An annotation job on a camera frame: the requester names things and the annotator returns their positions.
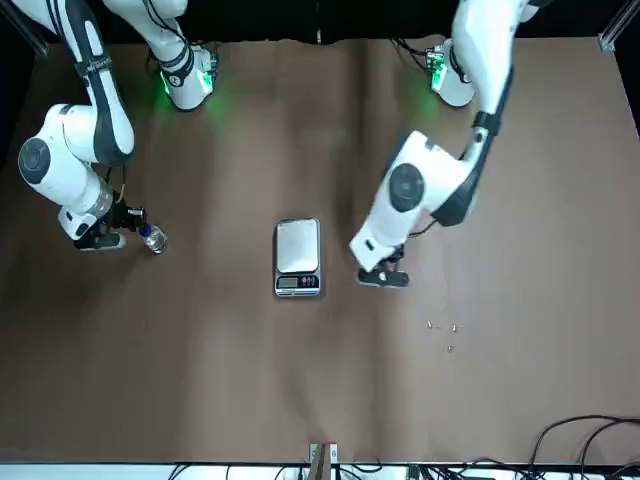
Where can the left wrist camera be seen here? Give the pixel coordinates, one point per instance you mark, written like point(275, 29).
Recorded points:
point(385, 279)

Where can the dropper bottle blue cap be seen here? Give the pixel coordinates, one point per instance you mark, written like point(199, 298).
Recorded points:
point(157, 242)

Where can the silver electronic balance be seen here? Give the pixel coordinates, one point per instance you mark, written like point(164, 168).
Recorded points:
point(297, 245)

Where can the aluminium frame profile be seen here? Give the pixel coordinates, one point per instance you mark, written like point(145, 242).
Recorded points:
point(612, 35)
point(37, 45)

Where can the aluminium camera post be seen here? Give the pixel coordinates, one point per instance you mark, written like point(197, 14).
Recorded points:
point(320, 465)

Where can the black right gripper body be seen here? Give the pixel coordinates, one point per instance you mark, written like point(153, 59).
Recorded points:
point(120, 215)

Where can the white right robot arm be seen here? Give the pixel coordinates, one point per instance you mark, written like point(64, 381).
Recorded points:
point(65, 165)

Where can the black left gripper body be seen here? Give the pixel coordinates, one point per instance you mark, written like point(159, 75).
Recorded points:
point(395, 257)

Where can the thin metal post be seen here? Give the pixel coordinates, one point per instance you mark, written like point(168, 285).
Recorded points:
point(318, 35)

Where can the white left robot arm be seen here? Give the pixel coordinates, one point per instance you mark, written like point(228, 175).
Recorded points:
point(410, 200)

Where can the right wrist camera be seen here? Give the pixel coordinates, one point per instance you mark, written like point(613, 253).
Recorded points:
point(107, 242)

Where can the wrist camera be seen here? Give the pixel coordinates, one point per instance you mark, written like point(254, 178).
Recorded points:
point(385, 279)
point(107, 242)

